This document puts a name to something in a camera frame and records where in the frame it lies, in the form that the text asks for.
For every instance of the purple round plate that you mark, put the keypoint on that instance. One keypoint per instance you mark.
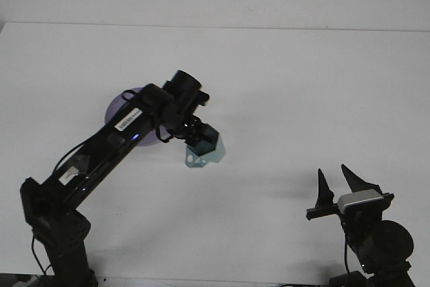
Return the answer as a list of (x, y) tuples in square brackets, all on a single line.
[(111, 114)]

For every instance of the pale blue angular cup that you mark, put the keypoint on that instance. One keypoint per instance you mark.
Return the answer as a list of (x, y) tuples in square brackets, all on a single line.
[(220, 152)]

